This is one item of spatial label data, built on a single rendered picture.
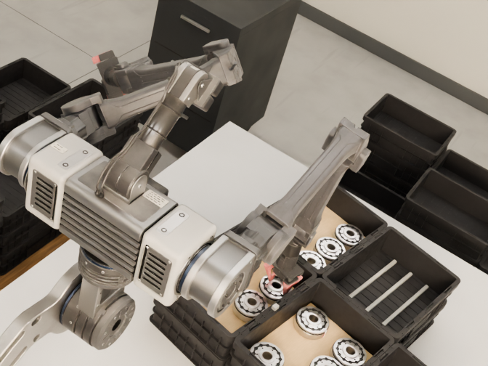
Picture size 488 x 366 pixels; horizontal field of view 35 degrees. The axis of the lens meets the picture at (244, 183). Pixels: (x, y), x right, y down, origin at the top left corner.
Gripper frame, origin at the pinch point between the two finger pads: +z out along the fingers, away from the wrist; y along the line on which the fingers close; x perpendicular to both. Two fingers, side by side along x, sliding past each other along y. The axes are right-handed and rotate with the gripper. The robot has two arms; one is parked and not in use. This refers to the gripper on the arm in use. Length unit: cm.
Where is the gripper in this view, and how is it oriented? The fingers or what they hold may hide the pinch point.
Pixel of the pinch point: (278, 285)
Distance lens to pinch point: 241.2
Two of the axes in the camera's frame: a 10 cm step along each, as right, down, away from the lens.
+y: -6.6, -5.7, 4.8
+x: -7.2, 3.0, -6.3
